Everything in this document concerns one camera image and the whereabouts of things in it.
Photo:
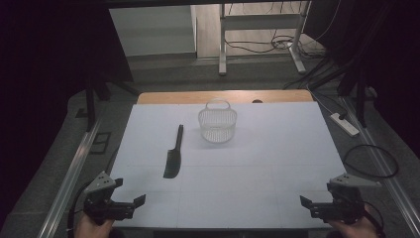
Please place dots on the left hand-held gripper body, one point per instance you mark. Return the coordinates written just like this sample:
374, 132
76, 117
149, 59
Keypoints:
100, 206

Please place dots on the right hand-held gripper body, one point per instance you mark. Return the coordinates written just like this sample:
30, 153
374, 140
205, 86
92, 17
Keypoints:
343, 208

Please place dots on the black comb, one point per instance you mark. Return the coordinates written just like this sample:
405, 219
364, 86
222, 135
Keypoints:
174, 158

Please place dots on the white plastic mesh basket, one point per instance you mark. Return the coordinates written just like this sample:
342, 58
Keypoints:
217, 124

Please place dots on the person's right hand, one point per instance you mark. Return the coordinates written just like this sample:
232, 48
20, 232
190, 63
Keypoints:
355, 229

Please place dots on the person's left hand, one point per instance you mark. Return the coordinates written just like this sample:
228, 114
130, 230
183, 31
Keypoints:
90, 229

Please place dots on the white power strip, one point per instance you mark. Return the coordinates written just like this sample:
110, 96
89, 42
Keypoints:
345, 125

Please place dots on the white table mat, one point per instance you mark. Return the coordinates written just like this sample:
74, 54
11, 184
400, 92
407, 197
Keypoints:
247, 172

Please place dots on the black metal stand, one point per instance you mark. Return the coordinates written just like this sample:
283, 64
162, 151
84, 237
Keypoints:
90, 99
355, 86

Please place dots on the dark round table grommet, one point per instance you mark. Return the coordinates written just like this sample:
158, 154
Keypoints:
257, 101

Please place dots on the grey cabinet panel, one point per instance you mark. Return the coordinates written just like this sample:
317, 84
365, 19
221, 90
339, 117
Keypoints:
152, 31

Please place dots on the aluminium rail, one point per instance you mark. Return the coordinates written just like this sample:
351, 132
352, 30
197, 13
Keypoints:
383, 165
71, 178

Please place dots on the black square floor frame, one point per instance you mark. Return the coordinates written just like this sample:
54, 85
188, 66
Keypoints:
100, 142

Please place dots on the white metal desk frame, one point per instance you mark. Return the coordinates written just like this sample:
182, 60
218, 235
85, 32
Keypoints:
261, 21

